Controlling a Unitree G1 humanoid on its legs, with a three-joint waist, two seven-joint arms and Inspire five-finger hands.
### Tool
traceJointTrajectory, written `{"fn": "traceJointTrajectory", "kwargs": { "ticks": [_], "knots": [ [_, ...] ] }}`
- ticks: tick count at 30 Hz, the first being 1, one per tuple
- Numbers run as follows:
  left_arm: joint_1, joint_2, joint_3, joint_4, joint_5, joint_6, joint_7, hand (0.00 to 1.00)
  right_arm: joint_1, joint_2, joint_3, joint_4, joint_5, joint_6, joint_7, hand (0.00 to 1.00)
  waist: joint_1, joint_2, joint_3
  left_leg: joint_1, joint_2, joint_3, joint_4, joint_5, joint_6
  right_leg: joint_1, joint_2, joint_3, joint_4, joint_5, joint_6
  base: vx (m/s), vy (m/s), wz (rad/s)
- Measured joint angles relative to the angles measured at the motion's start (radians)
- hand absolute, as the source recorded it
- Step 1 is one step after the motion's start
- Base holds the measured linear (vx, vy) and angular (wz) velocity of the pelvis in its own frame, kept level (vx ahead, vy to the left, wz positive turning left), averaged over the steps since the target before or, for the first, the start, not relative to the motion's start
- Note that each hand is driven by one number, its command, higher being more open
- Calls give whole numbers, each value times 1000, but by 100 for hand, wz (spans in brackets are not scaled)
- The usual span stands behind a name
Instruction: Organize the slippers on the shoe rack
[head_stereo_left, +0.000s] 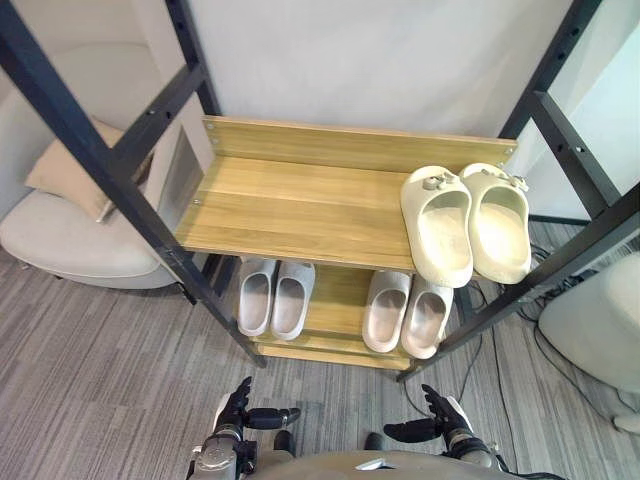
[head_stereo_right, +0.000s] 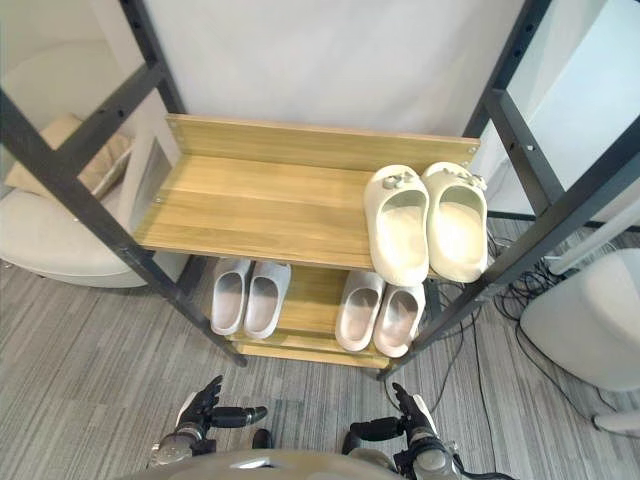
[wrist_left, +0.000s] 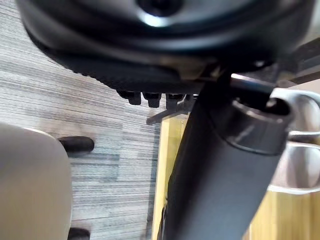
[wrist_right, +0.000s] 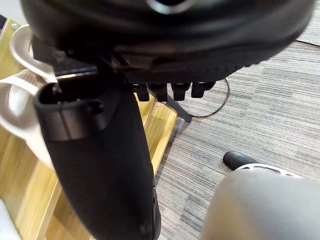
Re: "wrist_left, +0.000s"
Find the lilac grey slipper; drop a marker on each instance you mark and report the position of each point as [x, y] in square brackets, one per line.
[302, 170]
[301, 96]

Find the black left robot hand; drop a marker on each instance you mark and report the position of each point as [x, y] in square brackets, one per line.
[150, 50]

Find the off-white armchair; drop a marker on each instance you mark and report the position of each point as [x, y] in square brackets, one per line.
[30, 187]

